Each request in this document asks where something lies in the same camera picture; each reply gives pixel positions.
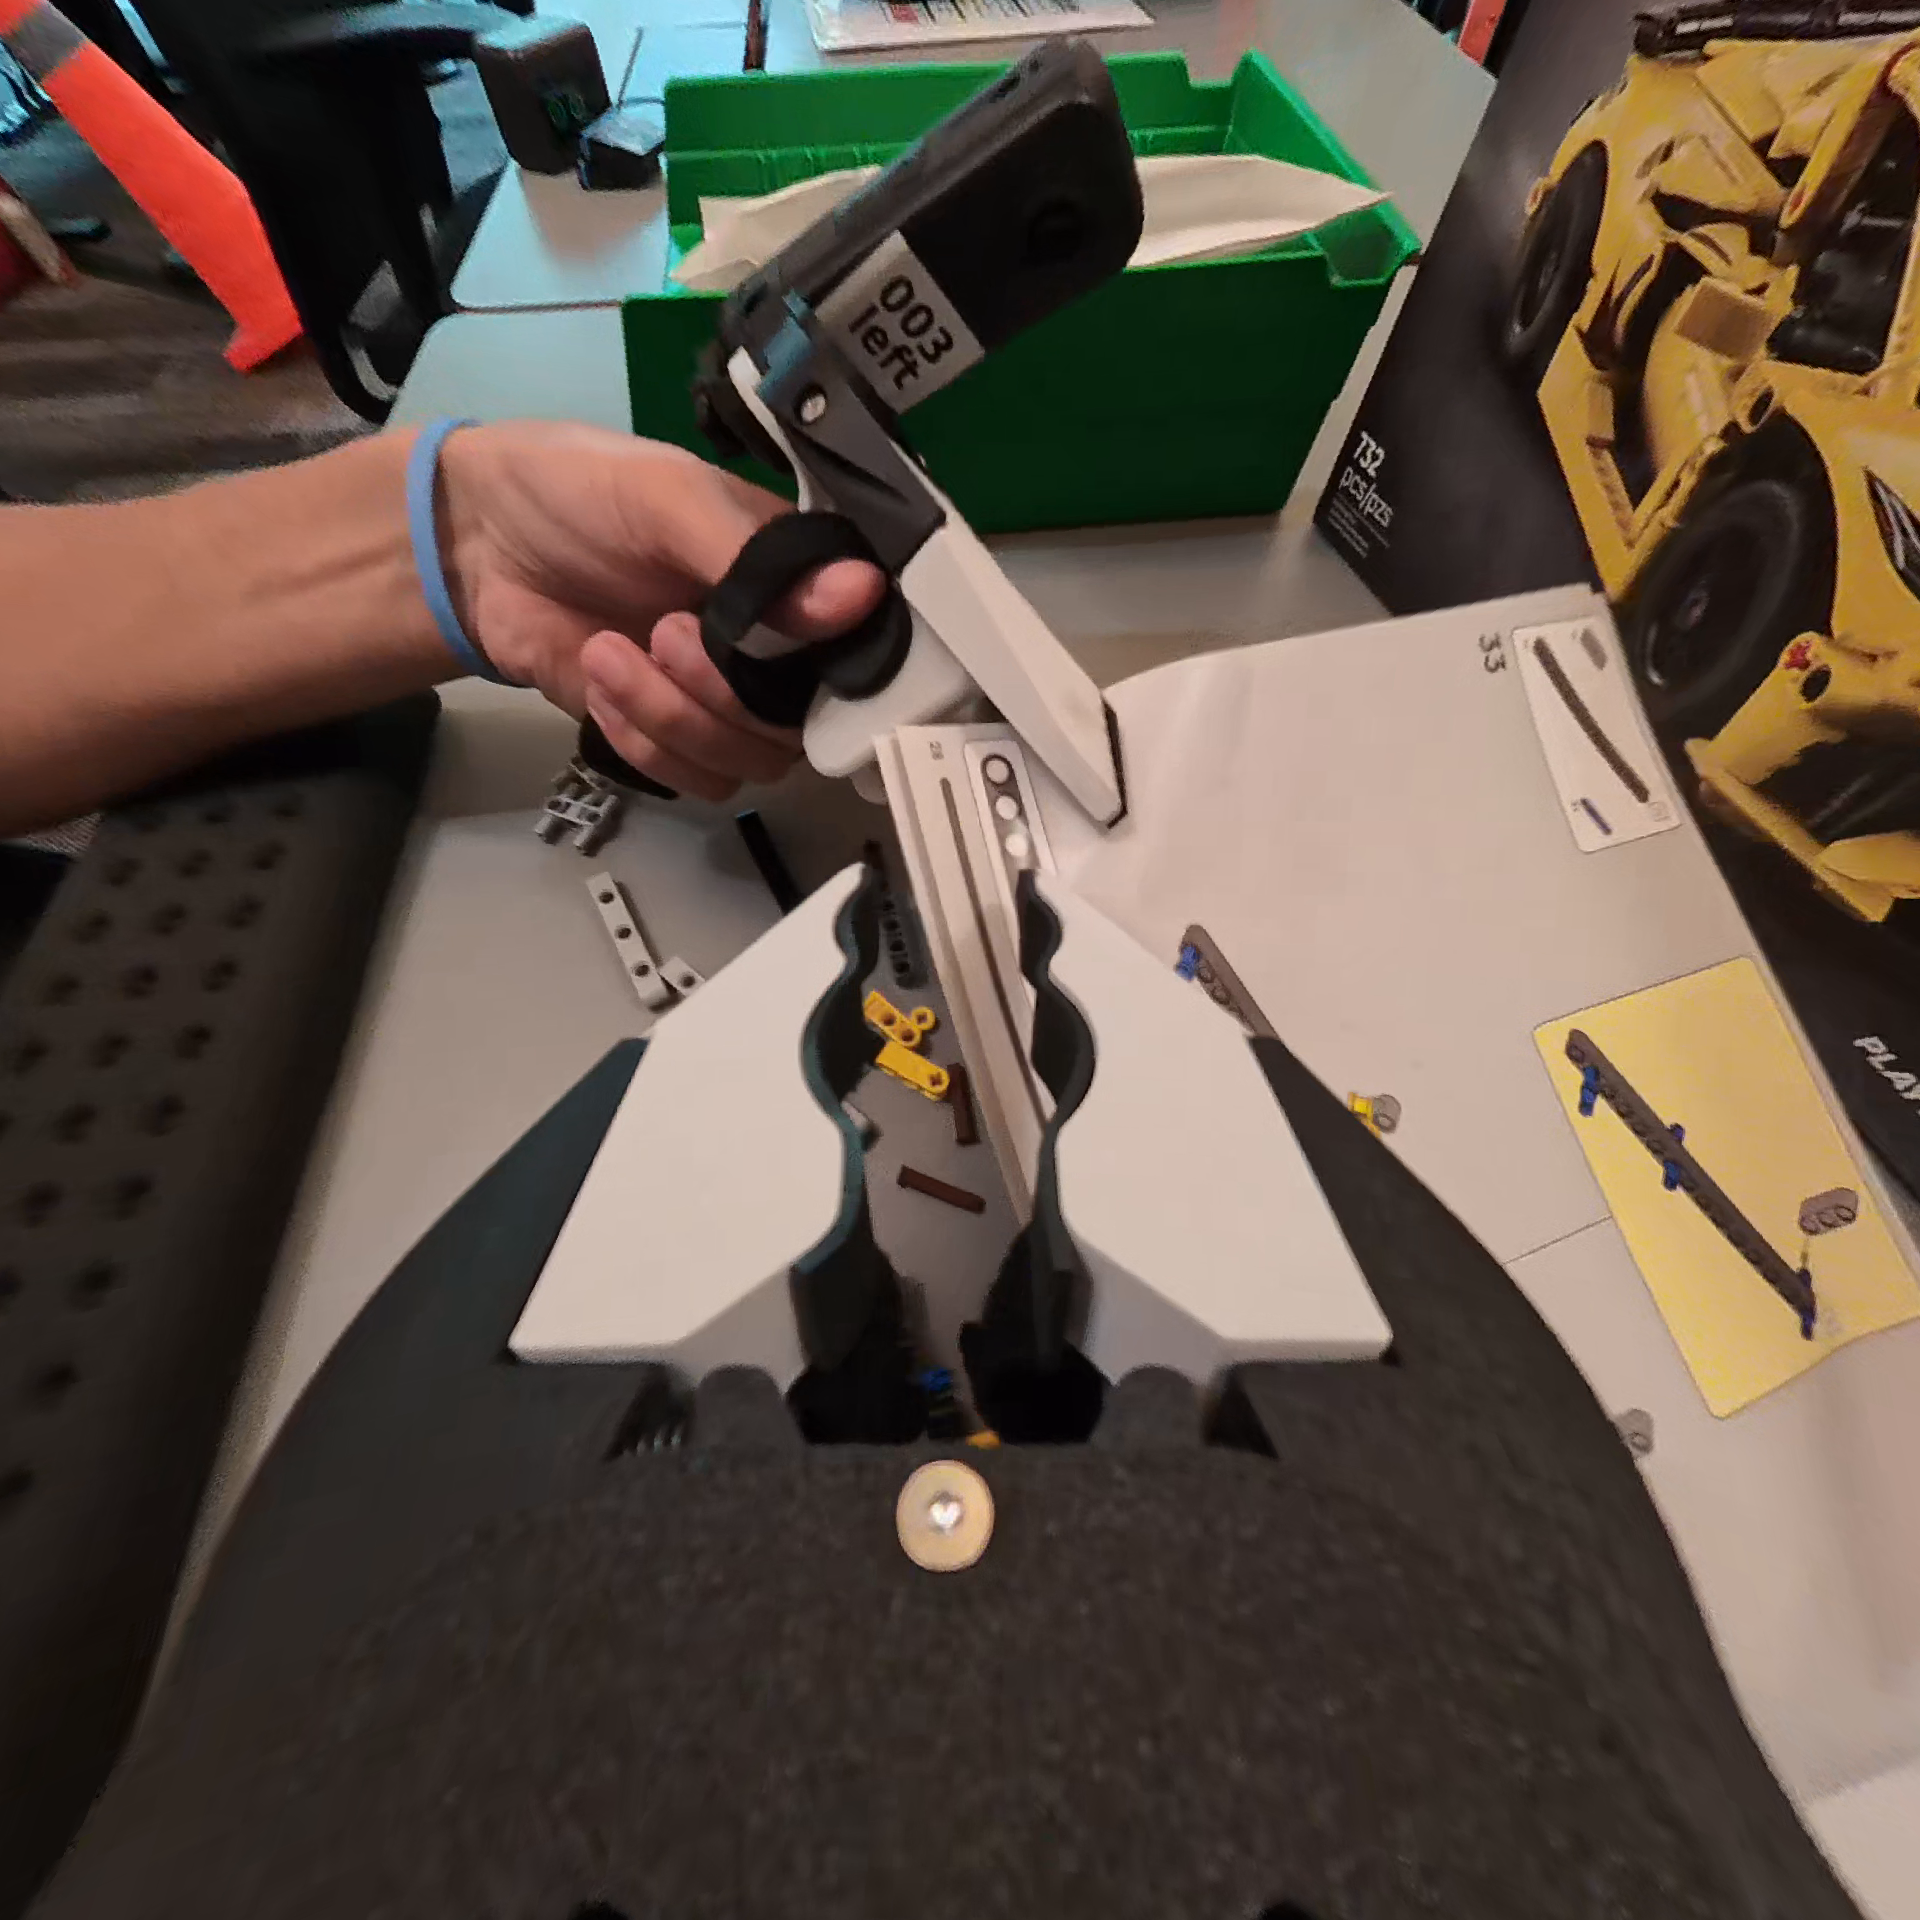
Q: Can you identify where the grey toy connector cluster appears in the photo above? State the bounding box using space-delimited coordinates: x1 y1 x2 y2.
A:
533 756 628 855

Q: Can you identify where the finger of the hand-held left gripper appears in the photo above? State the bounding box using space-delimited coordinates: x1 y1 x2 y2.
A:
896 503 1130 830

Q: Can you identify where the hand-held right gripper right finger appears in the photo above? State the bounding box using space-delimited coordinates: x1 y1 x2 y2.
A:
944 867 1392 1389

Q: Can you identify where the light grey short toy beam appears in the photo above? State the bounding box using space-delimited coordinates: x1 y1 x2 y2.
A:
585 874 705 1011

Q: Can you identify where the black office chair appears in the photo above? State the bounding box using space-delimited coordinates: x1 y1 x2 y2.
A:
136 0 608 425

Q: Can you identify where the grey building instruction booklet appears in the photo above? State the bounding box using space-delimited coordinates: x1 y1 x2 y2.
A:
872 583 1920 1877

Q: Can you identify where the black perforated panel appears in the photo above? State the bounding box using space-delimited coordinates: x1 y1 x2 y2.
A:
0 697 443 1877

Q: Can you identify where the person's left hand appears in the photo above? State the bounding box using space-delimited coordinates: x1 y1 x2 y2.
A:
435 423 902 804

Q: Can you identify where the orange striped traffic cone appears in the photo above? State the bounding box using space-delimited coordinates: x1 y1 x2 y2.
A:
0 0 301 374

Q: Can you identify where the green plastic bin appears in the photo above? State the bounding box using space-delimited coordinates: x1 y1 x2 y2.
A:
622 47 1425 534

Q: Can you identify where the yellow car toy set box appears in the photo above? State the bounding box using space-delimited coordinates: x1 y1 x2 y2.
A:
1313 0 1920 1202

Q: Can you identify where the toy car chassis assembly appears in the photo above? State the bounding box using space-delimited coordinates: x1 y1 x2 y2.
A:
908 1358 1004 1449

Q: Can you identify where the person's left forearm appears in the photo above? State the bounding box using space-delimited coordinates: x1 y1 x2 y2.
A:
0 428 452 834

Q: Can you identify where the black holed toy beam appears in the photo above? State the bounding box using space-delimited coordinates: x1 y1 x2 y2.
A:
866 838 933 985

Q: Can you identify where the blue wristband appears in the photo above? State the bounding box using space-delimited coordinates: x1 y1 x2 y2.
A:
405 417 518 689

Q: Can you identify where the white paper bag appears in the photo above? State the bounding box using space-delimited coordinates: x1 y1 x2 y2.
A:
667 151 1389 295

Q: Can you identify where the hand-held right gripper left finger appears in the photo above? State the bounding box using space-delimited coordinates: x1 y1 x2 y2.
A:
508 863 921 1383

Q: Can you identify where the yellow toy connector piece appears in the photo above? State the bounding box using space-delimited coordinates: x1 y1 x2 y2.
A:
862 990 953 1097

